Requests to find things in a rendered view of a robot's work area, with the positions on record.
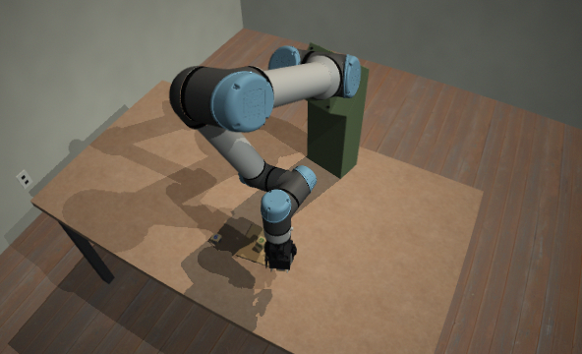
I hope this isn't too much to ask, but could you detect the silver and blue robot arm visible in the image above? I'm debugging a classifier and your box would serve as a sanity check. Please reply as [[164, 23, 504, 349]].
[[169, 46, 361, 244]]

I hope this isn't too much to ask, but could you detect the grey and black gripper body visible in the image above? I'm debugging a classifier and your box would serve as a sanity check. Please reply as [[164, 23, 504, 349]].
[[264, 236, 293, 270]]

